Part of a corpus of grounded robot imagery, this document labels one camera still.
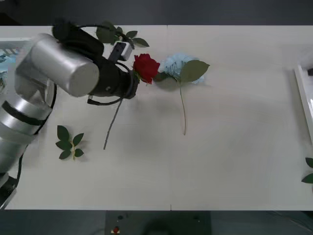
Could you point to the green leaves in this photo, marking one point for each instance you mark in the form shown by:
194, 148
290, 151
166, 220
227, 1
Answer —
310, 162

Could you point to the red button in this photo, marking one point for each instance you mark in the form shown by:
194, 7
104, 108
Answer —
115, 230

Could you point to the dark robot torso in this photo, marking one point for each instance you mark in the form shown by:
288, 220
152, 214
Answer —
159, 225

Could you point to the pale blue flower with stem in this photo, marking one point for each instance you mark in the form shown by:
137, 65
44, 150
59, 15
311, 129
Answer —
171, 64

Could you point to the pale grey left wrist camera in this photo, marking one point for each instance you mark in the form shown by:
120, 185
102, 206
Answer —
126, 51

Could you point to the shallow white box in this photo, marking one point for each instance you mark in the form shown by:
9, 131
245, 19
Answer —
303, 98

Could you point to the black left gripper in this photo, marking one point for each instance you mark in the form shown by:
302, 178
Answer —
126, 84

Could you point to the silver and black left arm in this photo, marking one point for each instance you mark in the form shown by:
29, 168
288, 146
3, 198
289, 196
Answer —
61, 63

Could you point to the large green leafy twig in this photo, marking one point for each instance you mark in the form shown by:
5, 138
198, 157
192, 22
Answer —
105, 34

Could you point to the small green leafy twig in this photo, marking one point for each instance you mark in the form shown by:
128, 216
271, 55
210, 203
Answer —
64, 133

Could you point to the red rose with stem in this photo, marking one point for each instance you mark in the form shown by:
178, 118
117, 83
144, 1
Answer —
146, 66

